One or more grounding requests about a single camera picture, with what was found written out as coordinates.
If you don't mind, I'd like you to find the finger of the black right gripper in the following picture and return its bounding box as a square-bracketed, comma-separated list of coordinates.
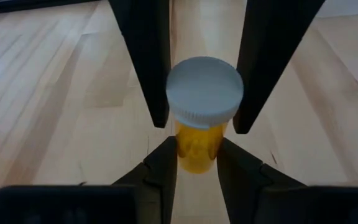
[232, 0, 326, 134]
[109, 0, 172, 129]

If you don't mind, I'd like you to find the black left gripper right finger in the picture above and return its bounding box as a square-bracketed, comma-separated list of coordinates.
[216, 138, 358, 224]

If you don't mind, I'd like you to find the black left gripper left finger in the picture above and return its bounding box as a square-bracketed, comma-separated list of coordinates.
[0, 136, 179, 224]

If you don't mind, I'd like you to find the small orange pill bottle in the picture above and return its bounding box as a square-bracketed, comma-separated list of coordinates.
[165, 55, 244, 174]

